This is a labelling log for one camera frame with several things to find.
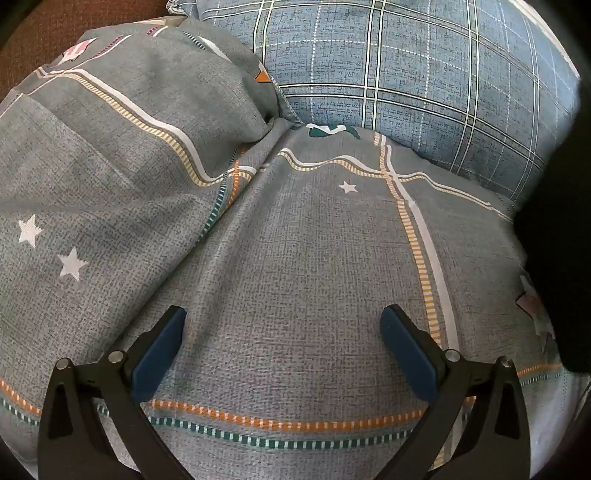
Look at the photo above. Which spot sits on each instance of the grey printed quilt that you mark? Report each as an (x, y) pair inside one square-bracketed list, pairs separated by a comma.
[(115, 138)]

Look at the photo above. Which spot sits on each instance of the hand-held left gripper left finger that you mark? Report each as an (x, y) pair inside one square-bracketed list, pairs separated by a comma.
[(159, 353)]

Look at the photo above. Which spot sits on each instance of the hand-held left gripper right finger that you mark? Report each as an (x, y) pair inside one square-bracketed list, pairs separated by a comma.
[(408, 353)]

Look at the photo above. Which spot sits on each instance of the black pants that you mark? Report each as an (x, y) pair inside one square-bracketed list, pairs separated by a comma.
[(563, 230)]

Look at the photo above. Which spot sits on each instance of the brown headboard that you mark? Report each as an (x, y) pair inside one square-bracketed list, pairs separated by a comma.
[(69, 23)]

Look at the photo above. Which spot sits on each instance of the blue plaid pillow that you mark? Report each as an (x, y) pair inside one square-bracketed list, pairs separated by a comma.
[(415, 69)]

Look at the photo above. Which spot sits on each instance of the grey printed bed sheet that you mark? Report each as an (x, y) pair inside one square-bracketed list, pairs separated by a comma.
[(300, 258)]

